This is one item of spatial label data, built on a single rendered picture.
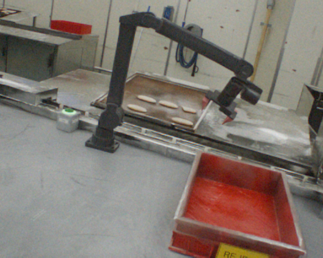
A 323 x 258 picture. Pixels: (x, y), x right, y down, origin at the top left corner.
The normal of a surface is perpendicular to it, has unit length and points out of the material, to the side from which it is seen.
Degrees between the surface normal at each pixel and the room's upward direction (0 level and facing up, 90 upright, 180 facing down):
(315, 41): 90
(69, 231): 0
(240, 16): 90
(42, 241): 0
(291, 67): 90
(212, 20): 90
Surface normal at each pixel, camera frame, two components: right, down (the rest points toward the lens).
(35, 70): -0.32, 0.24
